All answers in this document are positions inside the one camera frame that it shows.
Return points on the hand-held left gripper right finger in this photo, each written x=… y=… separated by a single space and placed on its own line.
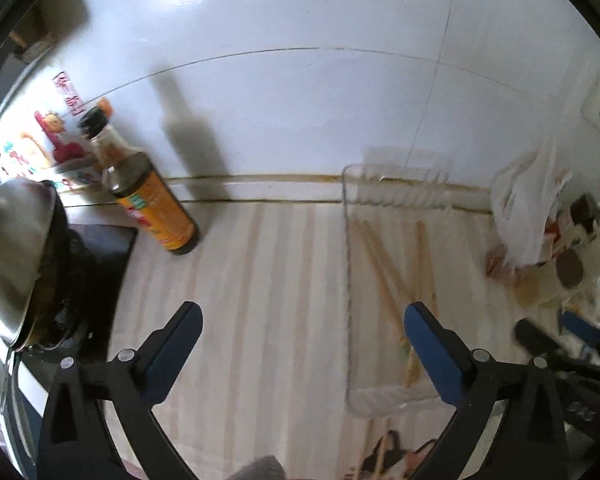
x=428 y=347

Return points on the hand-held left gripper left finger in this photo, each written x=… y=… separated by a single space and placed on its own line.
x=176 y=342

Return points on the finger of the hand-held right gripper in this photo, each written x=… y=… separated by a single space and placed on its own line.
x=536 y=338
x=582 y=329

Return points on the clear plastic utensil tray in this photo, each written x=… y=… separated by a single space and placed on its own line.
x=375 y=280

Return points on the bundle of wooden chopsticks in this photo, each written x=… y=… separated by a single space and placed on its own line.
x=386 y=272

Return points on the jar with brown lid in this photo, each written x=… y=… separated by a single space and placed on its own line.
x=570 y=267

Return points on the striped mat with cat print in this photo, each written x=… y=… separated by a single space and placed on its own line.
x=260 y=280

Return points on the black gas stove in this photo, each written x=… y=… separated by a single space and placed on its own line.
x=111 y=247

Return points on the white plastic bag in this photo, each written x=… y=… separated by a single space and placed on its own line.
x=522 y=205

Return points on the soy sauce bottle orange label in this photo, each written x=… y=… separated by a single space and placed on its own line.
x=147 y=195

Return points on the grey slipper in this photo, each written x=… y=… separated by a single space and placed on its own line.
x=260 y=469

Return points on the steel domed pot lid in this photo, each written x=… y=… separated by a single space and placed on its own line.
x=10 y=255

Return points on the colourful wall stickers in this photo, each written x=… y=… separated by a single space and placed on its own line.
x=35 y=145

